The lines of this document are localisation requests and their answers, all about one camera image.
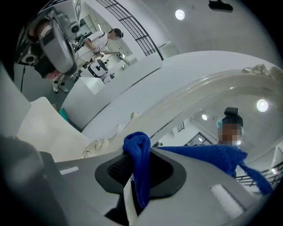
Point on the white low counter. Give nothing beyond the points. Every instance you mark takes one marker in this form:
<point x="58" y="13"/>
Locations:
<point x="84" y="103"/>

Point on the person's left hand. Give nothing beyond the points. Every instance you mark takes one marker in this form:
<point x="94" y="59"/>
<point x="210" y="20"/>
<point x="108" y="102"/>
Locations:
<point x="52" y="75"/>

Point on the blue cloth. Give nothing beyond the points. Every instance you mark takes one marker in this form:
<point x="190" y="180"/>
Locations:
<point x="139" y="154"/>

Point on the person's left forearm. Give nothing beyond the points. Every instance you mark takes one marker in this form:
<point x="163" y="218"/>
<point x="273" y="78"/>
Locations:
<point x="43" y="28"/>

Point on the round ceiling light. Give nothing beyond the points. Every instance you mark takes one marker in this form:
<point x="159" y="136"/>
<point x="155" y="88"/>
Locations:
<point x="180" y="14"/>

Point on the white wheeled robot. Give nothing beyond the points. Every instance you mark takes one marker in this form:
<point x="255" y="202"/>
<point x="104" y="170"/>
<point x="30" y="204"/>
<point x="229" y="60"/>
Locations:
<point x="98" y="67"/>

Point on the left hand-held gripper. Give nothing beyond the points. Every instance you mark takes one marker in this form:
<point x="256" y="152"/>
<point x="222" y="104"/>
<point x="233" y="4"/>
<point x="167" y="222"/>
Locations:
<point x="28" y="58"/>

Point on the black stair railing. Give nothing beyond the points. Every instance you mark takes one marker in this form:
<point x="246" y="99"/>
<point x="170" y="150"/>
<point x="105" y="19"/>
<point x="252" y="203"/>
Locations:
<point x="161" y="56"/>

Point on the white dressing table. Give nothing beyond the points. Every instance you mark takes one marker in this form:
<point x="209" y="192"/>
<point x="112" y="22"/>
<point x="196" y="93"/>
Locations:
<point x="44" y="132"/>

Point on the white framed round mirror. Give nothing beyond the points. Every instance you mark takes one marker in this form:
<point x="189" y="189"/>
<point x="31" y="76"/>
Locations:
<point x="199" y="88"/>

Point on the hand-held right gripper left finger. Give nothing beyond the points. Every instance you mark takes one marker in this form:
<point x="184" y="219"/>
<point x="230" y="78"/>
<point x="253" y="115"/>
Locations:
<point x="77" y="187"/>

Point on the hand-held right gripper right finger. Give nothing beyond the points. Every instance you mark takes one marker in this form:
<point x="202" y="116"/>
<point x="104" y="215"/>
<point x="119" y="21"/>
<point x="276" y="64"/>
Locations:
<point x="199" y="198"/>

